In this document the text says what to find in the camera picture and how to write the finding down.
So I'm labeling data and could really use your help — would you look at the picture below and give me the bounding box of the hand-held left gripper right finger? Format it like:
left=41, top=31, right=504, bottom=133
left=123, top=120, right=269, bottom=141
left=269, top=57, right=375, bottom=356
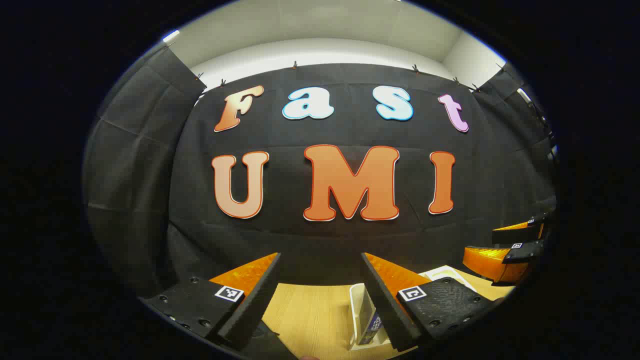
left=361, top=252, right=506, bottom=352

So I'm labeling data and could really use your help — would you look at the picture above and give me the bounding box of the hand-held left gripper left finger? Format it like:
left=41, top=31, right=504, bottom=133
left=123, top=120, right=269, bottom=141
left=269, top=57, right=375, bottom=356
left=141, top=252, right=282, bottom=351

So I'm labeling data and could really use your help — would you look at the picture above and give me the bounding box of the blue and white book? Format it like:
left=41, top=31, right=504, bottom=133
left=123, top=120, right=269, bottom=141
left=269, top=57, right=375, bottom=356
left=357, top=299, right=384, bottom=346

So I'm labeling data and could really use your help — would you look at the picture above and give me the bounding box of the white plastic bookshelf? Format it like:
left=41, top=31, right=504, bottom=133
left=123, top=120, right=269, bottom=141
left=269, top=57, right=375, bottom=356
left=348, top=265, right=478, bottom=351

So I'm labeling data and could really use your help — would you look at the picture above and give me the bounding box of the black backdrop cloth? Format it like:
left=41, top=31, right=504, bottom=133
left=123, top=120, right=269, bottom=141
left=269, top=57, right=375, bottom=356
left=82, top=47, right=558, bottom=301

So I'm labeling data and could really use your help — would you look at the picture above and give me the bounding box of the metal stand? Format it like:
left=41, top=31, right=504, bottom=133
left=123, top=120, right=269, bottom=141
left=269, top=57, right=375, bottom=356
left=516, top=87, right=557, bottom=161

